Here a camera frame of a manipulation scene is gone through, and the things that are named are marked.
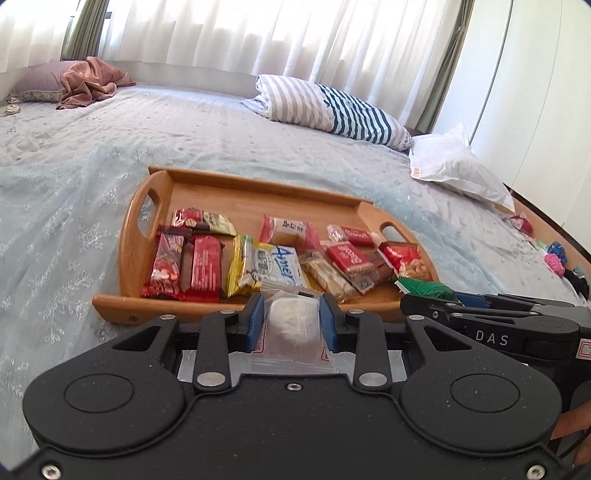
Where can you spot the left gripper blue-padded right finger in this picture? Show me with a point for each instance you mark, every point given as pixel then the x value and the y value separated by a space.
pixel 365 335

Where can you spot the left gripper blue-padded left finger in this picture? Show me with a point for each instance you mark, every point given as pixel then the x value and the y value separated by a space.
pixel 221 333

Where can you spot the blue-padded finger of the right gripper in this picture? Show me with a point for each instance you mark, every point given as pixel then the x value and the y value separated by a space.
pixel 506 301
pixel 445 311

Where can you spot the green snack packet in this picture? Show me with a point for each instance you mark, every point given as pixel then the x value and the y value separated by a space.
pixel 429 289

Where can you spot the red gold peanut packet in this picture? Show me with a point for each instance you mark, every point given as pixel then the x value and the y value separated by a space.
pixel 406 260

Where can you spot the red chocolate bar wrapper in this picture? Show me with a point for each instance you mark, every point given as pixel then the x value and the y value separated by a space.
pixel 201 276

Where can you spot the red Biscoff biscuit pack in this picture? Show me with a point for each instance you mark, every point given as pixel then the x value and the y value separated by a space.
pixel 353 264

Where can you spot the white cream candy bar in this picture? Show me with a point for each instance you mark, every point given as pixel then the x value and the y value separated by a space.
pixel 327 276

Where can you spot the clear rice cake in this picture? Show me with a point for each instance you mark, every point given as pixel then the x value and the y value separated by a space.
pixel 291 340

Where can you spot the red-brown wafer bar wrapper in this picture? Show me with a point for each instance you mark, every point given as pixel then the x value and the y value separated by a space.
pixel 165 277

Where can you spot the yellow white snack packet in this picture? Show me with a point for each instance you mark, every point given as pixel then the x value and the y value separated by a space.
pixel 255 263

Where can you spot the gold red cherry candy packet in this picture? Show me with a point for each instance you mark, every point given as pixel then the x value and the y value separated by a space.
pixel 202 221

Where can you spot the red clear pastry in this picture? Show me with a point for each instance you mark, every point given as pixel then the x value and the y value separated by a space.
pixel 301 235

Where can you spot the brown almond chocolate bar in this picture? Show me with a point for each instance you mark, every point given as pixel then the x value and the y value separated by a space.
pixel 381 273

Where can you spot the white pillow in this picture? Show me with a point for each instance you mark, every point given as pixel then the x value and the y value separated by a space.
pixel 448 160

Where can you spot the wooden bamboo serving tray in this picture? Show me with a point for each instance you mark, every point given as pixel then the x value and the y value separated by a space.
pixel 245 202

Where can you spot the light blue snowflake cloth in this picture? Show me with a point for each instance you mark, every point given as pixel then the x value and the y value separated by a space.
pixel 60 223

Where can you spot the striped grey navy pillow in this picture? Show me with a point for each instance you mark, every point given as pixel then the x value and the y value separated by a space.
pixel 294 101

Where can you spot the white sheer curtain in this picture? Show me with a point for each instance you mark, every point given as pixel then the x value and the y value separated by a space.
pixel 385 52

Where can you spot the pink crumpled blanket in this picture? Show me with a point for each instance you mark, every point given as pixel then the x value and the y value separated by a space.
pixel 89 81

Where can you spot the small object near pillow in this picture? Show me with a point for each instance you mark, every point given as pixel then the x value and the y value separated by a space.
pixel 10 110

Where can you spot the purple pillow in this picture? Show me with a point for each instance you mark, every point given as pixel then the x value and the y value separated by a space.
pixel 42 84

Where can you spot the green drape curtain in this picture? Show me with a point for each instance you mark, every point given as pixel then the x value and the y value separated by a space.
pixel 83 34

